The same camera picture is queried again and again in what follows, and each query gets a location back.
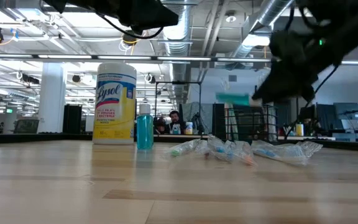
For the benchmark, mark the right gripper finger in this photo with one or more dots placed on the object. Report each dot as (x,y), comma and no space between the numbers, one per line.
(278,85)
(308,91)

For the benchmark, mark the teal mouthwash bottle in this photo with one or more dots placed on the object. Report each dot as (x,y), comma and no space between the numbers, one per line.
(145,133)
(232,99)

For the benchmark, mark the green toothbrush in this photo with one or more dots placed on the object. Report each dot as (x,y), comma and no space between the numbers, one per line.
(179,151)

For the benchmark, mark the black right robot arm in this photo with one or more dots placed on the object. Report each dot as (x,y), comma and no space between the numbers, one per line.
(346,25)

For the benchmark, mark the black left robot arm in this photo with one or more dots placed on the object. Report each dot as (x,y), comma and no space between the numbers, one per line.
(135,12)

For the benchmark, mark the yellow cup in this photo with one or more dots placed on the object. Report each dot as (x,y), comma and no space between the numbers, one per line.
(299,130)

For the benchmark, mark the grey computer monitor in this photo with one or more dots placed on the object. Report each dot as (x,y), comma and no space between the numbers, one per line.
(348,112)

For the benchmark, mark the black cabinet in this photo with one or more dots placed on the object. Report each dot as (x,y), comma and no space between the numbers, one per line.
(72,119)
(218,121)

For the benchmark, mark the white jar yellow label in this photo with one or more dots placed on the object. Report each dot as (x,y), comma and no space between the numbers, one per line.
(189,128)

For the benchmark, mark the person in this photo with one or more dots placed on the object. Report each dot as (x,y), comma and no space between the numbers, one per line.
(161,124)
(175,117)

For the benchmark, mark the Lysol disinfecting wipes canister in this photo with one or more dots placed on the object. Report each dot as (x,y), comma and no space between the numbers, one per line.
(113,124)

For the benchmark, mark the long ceiling light bar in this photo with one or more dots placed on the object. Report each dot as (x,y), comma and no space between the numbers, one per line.
(67,57)

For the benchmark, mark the white pillar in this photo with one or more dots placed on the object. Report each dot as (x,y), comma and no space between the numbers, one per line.
(51,99)

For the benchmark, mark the black aluminium table frame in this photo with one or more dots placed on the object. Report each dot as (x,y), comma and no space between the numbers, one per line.
(42,137)

